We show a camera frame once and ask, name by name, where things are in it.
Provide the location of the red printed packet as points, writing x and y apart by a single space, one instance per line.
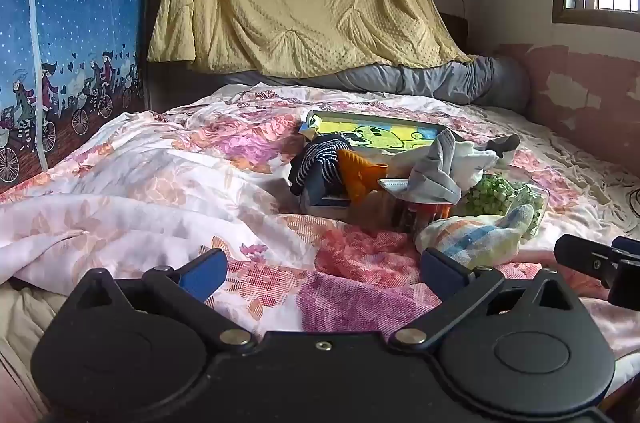
425 213

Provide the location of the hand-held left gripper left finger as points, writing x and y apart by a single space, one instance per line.
205 273

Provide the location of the orange cloth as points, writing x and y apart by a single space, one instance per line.
357 175

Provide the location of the navy striped cloth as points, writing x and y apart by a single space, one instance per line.
315 160

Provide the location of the grey box with cartoon drawing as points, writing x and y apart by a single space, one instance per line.
380 133

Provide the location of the pink floral bed sheet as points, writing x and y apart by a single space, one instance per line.
175 183

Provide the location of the cream textured bed sheet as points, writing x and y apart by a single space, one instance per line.
575 173

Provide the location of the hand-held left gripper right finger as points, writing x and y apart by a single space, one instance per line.
442 273

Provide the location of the dark grey cloth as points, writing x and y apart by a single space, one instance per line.
505 143

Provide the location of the grey duvet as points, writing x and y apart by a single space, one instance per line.
425 80

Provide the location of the beige mattress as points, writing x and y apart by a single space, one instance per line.
25 328

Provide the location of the clear bag of green pieces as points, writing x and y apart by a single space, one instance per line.
492 193

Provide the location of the blue printed curtain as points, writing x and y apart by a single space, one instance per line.
75 3

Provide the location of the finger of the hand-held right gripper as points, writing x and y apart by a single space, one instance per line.
629 248
585 258

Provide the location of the light blue face mask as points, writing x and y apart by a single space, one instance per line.
395 185

